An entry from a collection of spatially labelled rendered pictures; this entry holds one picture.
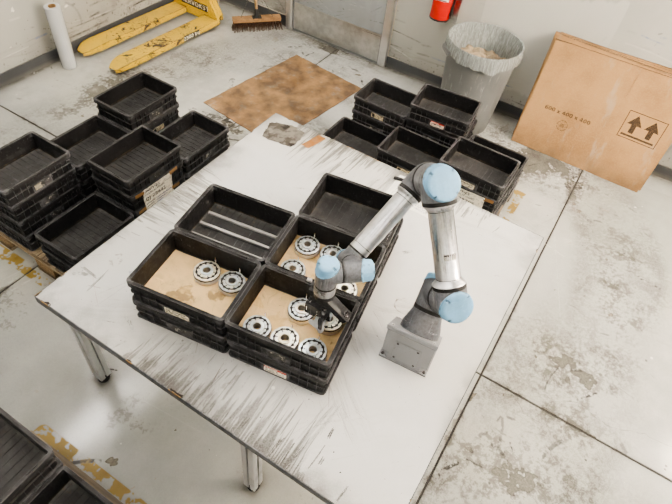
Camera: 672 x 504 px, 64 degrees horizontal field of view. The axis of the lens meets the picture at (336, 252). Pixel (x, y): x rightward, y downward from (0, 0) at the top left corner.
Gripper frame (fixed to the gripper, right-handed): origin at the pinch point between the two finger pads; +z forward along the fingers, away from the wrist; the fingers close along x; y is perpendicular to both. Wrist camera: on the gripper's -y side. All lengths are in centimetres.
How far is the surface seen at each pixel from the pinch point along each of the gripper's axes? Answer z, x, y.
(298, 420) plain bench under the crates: 15.4, 29.2, -7.3
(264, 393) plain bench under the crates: 15.4, 26.9, 8.5
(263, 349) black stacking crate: -0.1, 19.7, 13.6
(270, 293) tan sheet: 2.4, -3.5, 26.0
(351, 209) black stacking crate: 3, -62, 22
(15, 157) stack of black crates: 34, -25, 204
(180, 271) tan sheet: 2, 7, 61
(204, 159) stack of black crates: 46, -93, 132
